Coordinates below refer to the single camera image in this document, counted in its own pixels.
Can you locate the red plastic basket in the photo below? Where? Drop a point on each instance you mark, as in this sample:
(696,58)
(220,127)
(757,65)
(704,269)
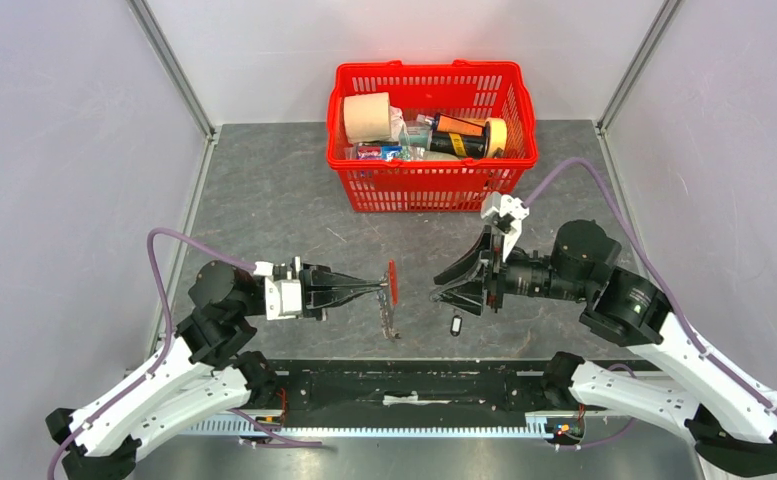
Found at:
(462,88)

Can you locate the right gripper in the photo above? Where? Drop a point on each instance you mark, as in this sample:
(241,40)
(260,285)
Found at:
(463,281)

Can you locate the yellow masking tape roll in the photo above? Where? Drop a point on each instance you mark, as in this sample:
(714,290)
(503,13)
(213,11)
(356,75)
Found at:
(496,133)

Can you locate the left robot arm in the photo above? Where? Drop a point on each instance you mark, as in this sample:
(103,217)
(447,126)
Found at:
(202,367)

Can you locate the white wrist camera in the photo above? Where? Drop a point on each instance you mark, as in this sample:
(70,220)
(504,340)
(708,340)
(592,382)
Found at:
(283,292)
(505,214)

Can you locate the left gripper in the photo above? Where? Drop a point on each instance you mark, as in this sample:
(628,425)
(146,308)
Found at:
(322,289)

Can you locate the beige paper roll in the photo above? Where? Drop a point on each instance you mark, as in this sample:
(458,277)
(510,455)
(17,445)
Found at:
(367,117)

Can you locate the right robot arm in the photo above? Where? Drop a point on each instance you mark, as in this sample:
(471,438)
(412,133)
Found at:
(729,418)

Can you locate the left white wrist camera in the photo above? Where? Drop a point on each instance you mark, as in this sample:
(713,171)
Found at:
(283,292)

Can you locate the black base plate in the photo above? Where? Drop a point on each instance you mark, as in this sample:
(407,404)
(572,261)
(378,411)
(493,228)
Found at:
(414,394)

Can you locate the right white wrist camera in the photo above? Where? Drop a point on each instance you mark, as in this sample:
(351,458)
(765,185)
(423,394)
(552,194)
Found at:
(505,214)

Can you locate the snack packets in basket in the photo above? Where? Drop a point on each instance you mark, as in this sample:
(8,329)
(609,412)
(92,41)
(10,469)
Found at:
(409,140)

